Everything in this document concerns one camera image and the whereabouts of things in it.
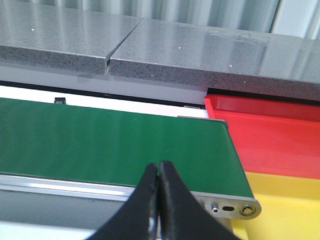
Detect yellow plastic tray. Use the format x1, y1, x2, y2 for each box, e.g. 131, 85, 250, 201
231, 172, 320, 240

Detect grey speckled stone slab left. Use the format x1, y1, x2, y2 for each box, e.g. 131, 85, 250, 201
0, 0, 141, 75

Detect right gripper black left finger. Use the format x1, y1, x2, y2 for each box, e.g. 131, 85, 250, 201
88, 163, 158, 240

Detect red plastic tray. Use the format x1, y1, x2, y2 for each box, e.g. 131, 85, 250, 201
204, 94, 320, 179

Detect black sensor with cable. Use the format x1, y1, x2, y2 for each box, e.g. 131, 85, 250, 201
54, 97, 67, 105

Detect grey speckled stone slab right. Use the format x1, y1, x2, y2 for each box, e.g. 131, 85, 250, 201
108, 19, 320, 101

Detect aluminium conveyor frame rail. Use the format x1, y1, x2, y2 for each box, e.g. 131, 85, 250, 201
0, 116, 262, 221

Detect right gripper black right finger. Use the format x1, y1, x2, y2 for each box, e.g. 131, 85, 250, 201
158, 161, 238, 240

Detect green conveyor belt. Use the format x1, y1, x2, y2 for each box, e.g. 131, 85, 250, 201
0, 98, 253, 198

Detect white pleated curtain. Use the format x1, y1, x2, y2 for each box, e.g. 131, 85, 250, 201
32, 0, 320, 40

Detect grey speckled stone slab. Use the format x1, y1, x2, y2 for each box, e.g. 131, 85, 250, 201
0, 0, 141, 75
108, 19, 320, 101

